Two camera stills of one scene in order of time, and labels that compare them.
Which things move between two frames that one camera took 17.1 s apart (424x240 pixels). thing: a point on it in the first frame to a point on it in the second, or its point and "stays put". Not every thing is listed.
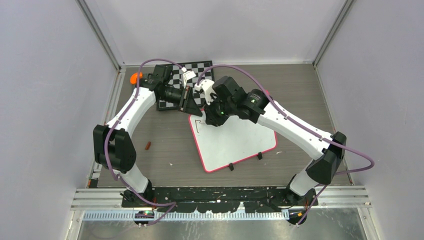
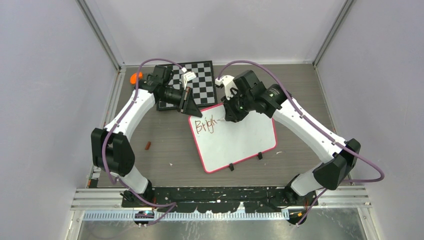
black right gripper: x=210 y=119 to x=231 y=114
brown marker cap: x=148 y=145 stays put
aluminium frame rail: x=94 y=198 stays put
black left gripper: x=192 y=108 stays put
